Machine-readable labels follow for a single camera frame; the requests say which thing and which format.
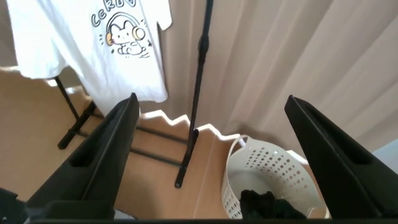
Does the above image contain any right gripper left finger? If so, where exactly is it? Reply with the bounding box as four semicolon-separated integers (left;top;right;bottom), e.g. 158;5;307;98
26;92;141;219

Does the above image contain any white laundry basket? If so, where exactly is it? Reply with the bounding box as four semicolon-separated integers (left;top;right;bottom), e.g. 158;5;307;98
220;134;331;220

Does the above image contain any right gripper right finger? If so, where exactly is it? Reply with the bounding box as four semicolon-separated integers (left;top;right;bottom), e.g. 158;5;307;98
284;95;398;218

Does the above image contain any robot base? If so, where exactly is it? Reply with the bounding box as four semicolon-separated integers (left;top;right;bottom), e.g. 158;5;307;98
0;187;137;223

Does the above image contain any black clothes rack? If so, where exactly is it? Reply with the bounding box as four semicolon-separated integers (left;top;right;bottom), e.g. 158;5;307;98
54;0;215;189

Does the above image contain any beige curtain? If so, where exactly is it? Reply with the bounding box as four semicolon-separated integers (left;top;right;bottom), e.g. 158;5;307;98
0;0;398;153

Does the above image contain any black garment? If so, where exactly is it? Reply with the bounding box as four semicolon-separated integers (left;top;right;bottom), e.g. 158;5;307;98
239;189;307;220

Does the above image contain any white printed t-shirt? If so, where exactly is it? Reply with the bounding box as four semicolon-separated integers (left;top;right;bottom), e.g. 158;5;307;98
6;0;174;116

